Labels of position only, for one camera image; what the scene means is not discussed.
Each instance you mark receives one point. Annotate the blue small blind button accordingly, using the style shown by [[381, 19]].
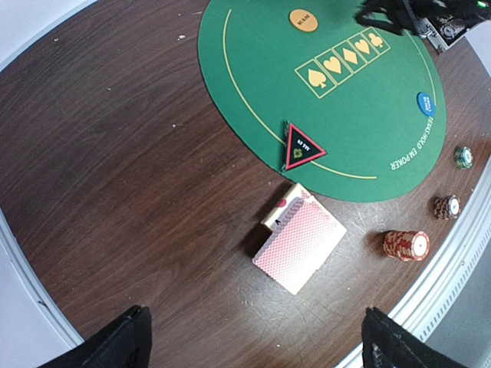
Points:
[[426, 104]]

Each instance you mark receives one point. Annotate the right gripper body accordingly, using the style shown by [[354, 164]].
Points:
[[396, 16]]

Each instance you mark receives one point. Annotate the green round poker mat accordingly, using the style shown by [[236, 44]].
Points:
[[352, 89]]

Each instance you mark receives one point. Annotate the red orange chip stack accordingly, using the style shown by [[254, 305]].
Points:
[[406, 246]]

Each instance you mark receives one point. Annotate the orange big blind button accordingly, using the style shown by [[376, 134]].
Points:
[[303, 20]]

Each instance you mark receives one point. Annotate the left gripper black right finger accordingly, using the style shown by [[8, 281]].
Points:
[[387, 344]]

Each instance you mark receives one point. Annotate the black triangular all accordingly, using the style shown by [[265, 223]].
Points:
[[299, 148]]

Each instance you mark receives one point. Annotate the red backed card deck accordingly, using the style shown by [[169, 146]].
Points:
[[300, 244]]

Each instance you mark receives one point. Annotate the aluminium front rail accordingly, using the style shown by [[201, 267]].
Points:
[[430, 298]]

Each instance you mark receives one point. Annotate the aluminium poker case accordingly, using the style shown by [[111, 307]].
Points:
[[444, 32]]

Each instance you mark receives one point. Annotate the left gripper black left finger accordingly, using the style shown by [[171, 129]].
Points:
[[124, 342]]

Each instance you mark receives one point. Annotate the card deck box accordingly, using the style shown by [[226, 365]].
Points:
[[276, 215]]

